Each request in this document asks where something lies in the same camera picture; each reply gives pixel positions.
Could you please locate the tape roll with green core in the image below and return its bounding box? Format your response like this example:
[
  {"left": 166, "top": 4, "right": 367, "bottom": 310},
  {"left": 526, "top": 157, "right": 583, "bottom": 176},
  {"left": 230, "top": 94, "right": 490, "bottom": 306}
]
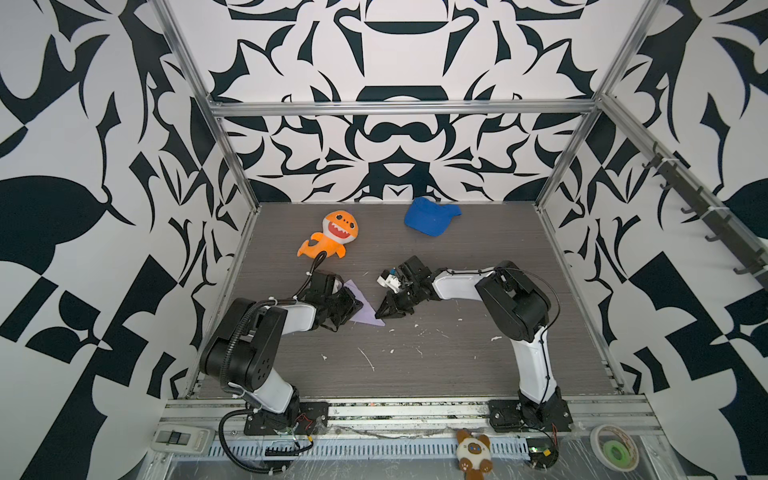
[{"left": 590, "top": 424, "right": 640, "bottom": 473}]

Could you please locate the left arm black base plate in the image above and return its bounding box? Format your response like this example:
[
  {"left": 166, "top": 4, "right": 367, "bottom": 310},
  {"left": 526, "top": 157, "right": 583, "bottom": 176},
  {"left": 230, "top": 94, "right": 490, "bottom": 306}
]
[{"left": 244, "top": 398, "right": 330, "bottom": 436}]

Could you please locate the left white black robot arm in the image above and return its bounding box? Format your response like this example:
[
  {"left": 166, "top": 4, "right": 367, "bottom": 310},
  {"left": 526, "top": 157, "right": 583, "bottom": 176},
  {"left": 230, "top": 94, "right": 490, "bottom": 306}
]
[{"left": 199, "top": 271, "right": 364, "bottom": 421}]

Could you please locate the white power strip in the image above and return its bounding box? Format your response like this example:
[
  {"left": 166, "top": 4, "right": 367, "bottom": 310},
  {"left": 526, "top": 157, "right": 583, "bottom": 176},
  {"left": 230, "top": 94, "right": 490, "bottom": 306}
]
[{"left": 150, "top": 423, "right": 215, "bottom": 456}]

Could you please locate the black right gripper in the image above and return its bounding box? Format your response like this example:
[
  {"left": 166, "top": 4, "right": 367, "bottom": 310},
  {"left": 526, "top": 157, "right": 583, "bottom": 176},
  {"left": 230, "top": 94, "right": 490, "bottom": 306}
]
[{"left": 374, "top": 283, "right": 424, "bottom": 317}]

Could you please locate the blue cap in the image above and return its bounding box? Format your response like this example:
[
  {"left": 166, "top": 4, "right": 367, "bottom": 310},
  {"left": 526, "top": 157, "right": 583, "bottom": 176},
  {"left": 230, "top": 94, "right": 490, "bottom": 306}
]
[{"left": 404, "top": 197, "right": 462, "bottom": 237}]

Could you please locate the black corrugated cable hose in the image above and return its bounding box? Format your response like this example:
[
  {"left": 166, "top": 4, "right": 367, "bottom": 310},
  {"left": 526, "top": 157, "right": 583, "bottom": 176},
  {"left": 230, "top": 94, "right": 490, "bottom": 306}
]
[{"left": 216, "top": 410, "right": 313, "bottom": 475}]

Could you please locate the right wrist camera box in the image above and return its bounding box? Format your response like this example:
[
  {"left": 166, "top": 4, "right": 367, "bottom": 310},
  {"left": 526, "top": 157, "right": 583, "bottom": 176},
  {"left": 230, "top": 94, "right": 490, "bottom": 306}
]
[{"left": 377, "top": 269, "right": 402, "bottom": 293}]

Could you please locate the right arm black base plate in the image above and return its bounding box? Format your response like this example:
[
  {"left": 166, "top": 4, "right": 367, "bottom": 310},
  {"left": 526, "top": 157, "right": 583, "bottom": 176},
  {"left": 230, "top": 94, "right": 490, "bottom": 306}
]
[{"left": 487, "top": 395, "right": 573, "bottom": 433}]

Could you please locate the brown white plush toy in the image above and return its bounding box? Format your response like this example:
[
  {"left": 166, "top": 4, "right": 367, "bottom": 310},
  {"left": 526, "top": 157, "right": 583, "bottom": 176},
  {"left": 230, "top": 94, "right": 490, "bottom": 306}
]
[{"left": 456, "top": 429, "right": 493, "bottom": 480}]

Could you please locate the lilac square paper sheet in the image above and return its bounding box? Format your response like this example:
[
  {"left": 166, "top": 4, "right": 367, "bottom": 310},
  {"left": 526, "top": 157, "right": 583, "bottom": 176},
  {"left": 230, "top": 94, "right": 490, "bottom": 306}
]
[{"left": 344, "top": 280, "right": 385, "bottom": 327}]

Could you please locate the small black electronics board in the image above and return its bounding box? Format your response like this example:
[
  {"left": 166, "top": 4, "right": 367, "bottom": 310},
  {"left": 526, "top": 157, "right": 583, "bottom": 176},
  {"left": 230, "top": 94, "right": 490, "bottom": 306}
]
[{"left": 526, "top": 437, "right": 559, "bottom": 471}]

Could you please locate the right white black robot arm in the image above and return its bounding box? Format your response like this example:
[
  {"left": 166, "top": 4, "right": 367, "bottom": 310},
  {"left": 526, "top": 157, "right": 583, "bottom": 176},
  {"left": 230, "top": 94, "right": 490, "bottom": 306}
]
[{"left": 376, "top": 256, "right": 560, "bottom": 406}]

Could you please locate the orange shark plush toy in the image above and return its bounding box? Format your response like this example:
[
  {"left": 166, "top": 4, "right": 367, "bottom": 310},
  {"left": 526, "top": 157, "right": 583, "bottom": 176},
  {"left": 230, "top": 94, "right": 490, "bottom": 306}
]
[{"left": 297, "top": 210, "right": 360, "bottom": 259}]

